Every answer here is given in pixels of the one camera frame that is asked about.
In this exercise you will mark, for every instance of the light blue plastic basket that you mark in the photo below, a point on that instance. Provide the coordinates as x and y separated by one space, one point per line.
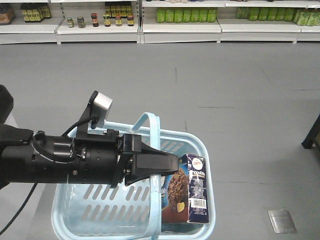
99 212

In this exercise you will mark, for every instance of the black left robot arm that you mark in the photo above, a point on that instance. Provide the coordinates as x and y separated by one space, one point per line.
27 156

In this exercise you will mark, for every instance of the Chocofello cookie box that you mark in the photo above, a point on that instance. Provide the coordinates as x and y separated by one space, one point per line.
184 197

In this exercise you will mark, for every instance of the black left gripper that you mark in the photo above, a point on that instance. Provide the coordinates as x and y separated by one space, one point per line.
107 159

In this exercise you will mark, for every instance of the left steel floor plate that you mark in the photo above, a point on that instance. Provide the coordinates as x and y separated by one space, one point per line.
281 221

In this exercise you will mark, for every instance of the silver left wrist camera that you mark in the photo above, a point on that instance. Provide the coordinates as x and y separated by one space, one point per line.
95 113

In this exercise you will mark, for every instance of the black wooden display stand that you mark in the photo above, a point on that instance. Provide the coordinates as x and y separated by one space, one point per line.
313 137

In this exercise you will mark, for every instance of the white store shelving unit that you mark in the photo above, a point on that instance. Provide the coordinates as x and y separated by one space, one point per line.
159 21

